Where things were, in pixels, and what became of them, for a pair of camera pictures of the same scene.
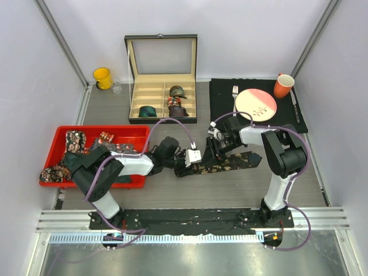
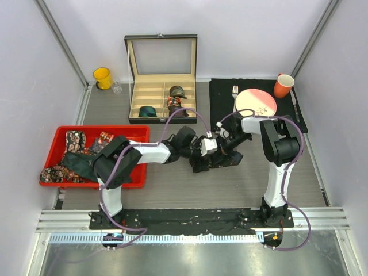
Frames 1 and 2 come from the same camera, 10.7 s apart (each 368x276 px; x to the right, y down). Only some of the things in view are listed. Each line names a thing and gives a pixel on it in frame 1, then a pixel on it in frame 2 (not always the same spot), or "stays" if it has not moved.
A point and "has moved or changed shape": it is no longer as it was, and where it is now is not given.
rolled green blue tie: [147, 111] stays
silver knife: [295, 106] stays
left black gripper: [184, 171] → [196, 165]
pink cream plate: [257, 103] stays
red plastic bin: [135, 135] stays
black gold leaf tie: [220, 163] has moved or changed shape
